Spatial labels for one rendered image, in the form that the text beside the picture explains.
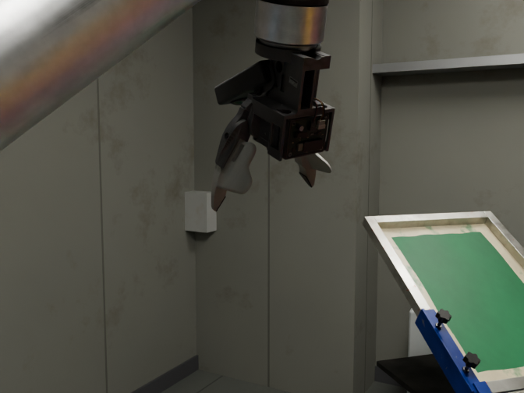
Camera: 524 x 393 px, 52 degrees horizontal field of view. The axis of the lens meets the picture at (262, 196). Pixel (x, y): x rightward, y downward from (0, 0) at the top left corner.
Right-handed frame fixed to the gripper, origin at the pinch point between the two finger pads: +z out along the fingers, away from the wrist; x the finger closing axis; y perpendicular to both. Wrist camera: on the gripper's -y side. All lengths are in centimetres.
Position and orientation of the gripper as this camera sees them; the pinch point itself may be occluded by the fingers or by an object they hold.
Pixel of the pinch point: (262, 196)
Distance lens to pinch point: 69.2
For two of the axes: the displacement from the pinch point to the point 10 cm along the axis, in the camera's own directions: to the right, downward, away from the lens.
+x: 8.2, -2.1, 5.3
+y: 5.6, 4.3, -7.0
